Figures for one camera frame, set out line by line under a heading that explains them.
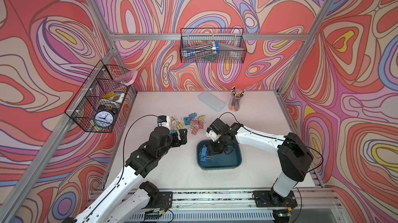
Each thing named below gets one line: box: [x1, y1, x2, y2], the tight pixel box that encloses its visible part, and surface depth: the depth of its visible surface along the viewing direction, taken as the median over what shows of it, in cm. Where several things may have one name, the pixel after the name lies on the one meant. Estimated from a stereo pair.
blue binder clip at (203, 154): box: [199, 144, 213, 163], surface depth 86 cm
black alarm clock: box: [93, 105, 118, 129], surface depth 69 cm
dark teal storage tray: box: [196, 140, 243, 171], surface depth 86 cm
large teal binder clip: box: [183, 117, 192, 126], surface depth 102 cm
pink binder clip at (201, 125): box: [198, 120, 205, 130], surface depth 102 cm
